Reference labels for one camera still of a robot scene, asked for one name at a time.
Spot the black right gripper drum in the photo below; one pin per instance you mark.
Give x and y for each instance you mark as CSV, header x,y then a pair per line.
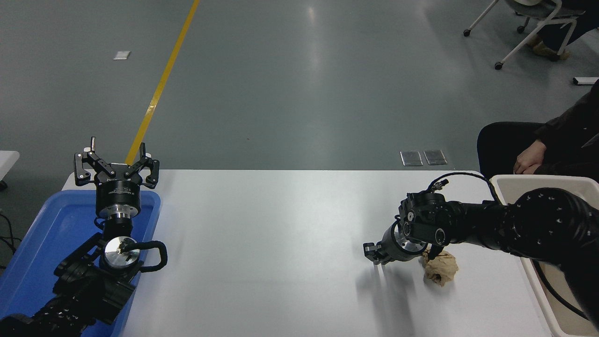
x,y
393,244

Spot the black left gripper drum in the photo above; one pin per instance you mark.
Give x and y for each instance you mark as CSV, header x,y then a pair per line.
x,y
118,195

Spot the tan paper ball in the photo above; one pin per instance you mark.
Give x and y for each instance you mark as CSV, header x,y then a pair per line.
x,y
442,270

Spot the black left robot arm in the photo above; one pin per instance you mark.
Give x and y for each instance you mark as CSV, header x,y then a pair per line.
x,y
79,295

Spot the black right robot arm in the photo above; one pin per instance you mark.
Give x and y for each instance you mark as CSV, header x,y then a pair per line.
x,y
538,224

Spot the person's hand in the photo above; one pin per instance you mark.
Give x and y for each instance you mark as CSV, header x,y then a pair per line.
x,y
529,159

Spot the blue plastic tray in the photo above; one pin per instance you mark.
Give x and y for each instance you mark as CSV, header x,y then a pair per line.
x,y
42,238

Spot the metal floor plate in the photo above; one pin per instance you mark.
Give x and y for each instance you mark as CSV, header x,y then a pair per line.
x,y
435,157
411,158

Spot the small white side table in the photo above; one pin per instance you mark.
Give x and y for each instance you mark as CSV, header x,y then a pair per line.
x,y
7,161

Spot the small white floor label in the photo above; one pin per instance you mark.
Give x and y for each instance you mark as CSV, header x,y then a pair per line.
x,y
121,55

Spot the large pale plastic bin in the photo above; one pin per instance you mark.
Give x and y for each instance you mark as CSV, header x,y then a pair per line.
x,y
529,185

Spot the person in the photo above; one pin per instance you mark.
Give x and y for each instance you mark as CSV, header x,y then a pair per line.
x,y
503,140
550,49

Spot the white badge card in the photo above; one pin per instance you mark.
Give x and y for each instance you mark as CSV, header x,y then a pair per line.
x,y
592,140

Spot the white flat bar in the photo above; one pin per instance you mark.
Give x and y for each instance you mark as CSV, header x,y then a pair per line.
x,y
585,81

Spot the white frame wheeled chair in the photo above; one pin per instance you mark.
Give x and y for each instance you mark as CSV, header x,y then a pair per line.
x,y
543,18

